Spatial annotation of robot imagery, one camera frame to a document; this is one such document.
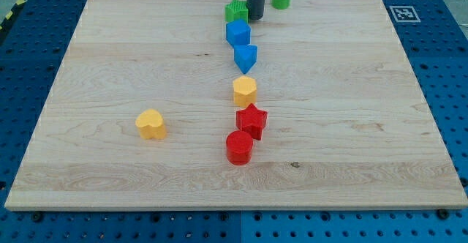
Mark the blue triangle block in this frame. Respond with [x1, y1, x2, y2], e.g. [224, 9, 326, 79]
[234, 45, 257, 74]

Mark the yellow hexagon block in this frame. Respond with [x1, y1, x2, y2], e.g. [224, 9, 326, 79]
[233, 75, 257, 108]

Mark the red star block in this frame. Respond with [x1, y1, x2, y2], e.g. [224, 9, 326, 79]
[235, 103, 268, 141]

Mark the blue cube block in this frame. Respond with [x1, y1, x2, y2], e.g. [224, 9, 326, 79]
[226, 19, 251, 48]

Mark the wooden board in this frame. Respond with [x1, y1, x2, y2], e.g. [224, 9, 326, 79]
[5, 0, 467, 212]

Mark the green star block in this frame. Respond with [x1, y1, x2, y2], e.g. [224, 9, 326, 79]
[224, 0, 249, 23]

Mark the white fiducial marker tag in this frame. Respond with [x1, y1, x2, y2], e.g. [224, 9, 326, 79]
[390, 5, 420, 23]

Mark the red cylinder block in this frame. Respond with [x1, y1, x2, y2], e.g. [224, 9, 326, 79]
[226, 130, 253, 165]

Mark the yellow heart block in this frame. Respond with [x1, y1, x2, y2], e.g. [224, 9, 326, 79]
[135, 109, 167, 139]

